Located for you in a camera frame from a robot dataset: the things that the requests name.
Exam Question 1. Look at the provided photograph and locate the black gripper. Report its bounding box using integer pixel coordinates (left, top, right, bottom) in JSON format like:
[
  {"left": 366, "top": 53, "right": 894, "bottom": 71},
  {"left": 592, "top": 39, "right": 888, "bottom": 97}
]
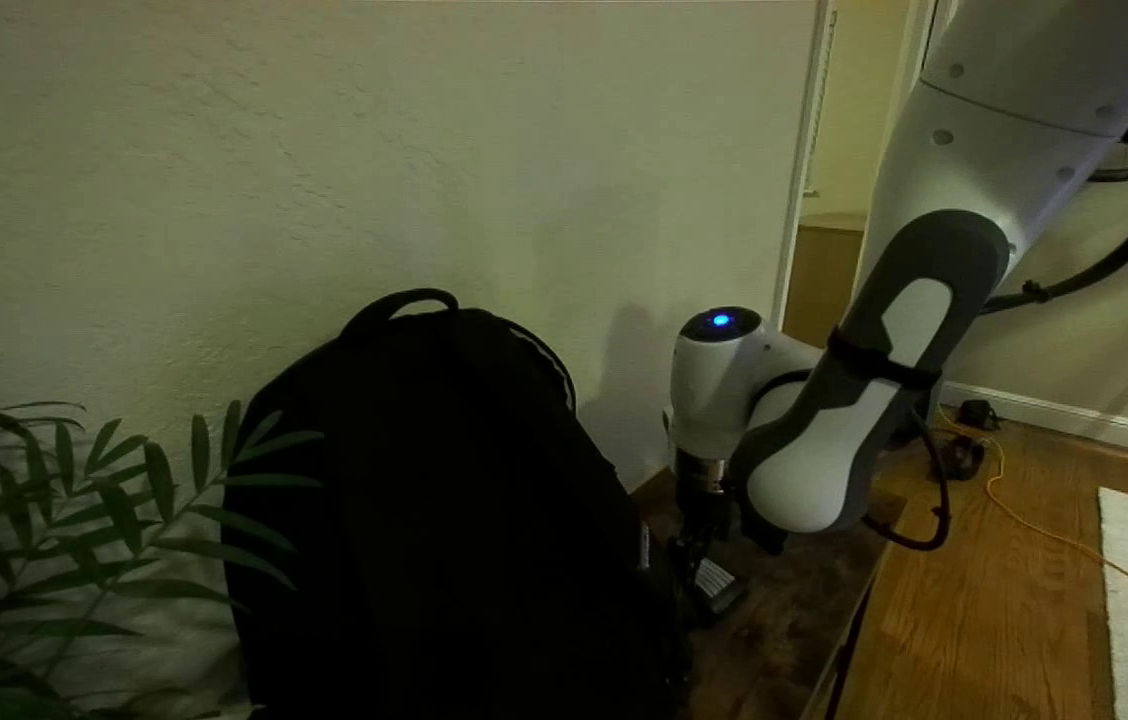
[{"left": 673, "top": 446, "right": 741, "bottom": 594}]

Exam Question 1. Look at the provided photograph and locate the black backpack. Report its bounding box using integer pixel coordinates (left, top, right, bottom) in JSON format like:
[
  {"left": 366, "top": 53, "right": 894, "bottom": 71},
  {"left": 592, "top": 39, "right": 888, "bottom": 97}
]
[{"left": 216, "top": 284, "right": 696, "bottom": 720}]

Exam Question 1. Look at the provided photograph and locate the small black floor object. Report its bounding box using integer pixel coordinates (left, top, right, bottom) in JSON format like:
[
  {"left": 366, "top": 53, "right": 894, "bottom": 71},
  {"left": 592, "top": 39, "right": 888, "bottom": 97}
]
[{"left": 938, "top": 434, "right": 994, "bottom": 489}]

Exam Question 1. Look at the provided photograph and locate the black power adapter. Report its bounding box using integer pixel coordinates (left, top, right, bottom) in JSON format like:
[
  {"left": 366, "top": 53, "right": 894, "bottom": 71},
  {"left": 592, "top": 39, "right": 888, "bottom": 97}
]
[{"left": 957, "top": 397, "right": 1006, "bottom": 436}]

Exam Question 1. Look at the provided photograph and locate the white baseboard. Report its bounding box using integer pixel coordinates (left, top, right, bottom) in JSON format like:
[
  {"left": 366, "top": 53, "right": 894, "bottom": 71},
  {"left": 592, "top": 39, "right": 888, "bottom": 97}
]
[{"left": 940, "top": 378, "right": 1128, "bottom": 473}]

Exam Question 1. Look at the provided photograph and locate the green palm plant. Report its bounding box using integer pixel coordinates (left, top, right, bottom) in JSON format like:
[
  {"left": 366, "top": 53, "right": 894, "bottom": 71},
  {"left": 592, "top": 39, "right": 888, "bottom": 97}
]
[{"left": 0, "top": 397, "right": 328, "bottom": 720}]

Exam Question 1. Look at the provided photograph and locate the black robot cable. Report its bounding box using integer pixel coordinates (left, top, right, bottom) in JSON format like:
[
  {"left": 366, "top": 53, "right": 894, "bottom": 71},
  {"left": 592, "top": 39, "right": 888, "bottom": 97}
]
[{"left": 855, "top": 56, "right": 1128, "bottom": 557}]

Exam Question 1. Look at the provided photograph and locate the orange cable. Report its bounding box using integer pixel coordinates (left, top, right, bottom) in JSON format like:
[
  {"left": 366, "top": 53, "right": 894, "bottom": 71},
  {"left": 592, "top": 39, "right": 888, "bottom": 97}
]
[{"left": 982, "top": 446, "right": 1128, "bottom": 671}]

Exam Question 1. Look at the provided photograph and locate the white door frame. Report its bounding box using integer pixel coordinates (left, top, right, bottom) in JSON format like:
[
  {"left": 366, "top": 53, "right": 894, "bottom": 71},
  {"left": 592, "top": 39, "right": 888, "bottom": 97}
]
[{"left": 770, "top": 0, "right": 940, "bottom": 352}]

